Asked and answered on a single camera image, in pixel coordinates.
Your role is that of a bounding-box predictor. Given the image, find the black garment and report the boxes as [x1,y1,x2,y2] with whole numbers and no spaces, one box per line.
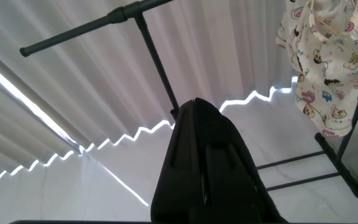
[193,97,288,223]

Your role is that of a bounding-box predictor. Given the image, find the cream printed garment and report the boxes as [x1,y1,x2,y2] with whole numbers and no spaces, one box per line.
[274,0,358,138]

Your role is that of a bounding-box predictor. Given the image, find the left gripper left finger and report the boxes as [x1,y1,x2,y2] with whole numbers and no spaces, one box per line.
[150,99,205,223]

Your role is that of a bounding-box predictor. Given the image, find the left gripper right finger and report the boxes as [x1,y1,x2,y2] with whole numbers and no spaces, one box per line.
[197,123,267,223]

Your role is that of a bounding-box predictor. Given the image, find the black clothes rack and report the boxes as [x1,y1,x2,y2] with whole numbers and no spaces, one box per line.
[19,0,358,200]

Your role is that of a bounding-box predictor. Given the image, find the white curtain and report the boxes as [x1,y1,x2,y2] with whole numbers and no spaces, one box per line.
[0,0,358,184]

